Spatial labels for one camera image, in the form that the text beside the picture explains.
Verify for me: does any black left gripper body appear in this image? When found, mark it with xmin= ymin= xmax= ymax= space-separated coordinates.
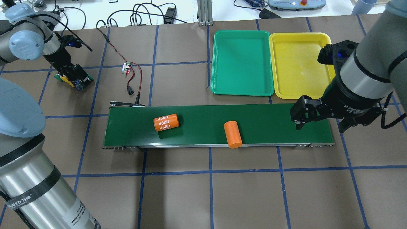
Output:
xmin=43 ymin=35 xmax=87 ymax=84

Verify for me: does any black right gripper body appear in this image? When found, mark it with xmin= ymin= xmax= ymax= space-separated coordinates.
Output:
xmin=317 ymin=40 xmax=391 ymax=126

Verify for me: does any plain orange cylinder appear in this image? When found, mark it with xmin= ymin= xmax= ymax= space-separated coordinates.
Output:
xmin=224 ymin=121 xmax=243 ymax=149

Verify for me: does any orange cylinder with 4680 print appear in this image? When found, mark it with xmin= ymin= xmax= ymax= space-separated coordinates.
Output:
xmin=154 ymin=114 xmax=180 ymax=132

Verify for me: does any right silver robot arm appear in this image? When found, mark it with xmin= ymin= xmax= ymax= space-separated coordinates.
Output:
xmin=290 ymin=0 xmax=407 ymax=133

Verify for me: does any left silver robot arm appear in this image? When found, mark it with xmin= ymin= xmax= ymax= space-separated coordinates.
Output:
xmin=1 ymin=0 xmax=101 ymax=229

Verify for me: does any yellow plastic tray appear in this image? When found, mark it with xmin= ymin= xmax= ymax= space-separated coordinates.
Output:
xmin=269 ymin=32 xmax=335 ymax=100

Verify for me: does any small motor controller board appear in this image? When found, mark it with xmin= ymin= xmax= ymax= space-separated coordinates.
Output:
xmin=122 ymin=62 xmax=132 ymax=74

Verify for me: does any green plastic tray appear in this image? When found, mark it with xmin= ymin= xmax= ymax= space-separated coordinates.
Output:
xmin=210 ymin=30 xmax=274 ymax=97

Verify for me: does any green conveyor belt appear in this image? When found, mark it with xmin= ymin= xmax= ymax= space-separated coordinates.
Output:
xmin=102 ymin=103 xmax=334 ymax=149

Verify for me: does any black power adapter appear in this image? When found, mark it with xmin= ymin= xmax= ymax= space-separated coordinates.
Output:
xmin=164 ymin=7 xmax=177 ymax=24

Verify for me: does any red black power cable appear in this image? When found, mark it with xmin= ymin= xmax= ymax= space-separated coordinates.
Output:
xmin=97 ymin=28 xmax=143 ymax=105

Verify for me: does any aluminium frame post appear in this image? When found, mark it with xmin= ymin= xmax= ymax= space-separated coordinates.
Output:
xmin=197 ymin=0 xmax=213 ymax=26

